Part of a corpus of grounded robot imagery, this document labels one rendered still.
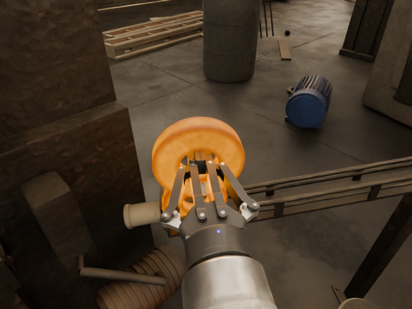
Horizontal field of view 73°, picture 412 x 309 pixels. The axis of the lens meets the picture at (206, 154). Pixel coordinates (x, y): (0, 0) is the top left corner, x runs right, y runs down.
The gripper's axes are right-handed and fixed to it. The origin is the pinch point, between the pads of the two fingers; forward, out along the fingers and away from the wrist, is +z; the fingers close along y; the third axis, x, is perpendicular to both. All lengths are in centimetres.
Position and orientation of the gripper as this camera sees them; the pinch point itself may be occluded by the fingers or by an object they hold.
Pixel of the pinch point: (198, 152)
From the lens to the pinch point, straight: 45.3
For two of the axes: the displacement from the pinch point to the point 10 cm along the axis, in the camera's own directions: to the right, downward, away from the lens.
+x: 0.1, -7.6, -6.5
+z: -1.4, -6.4, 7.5
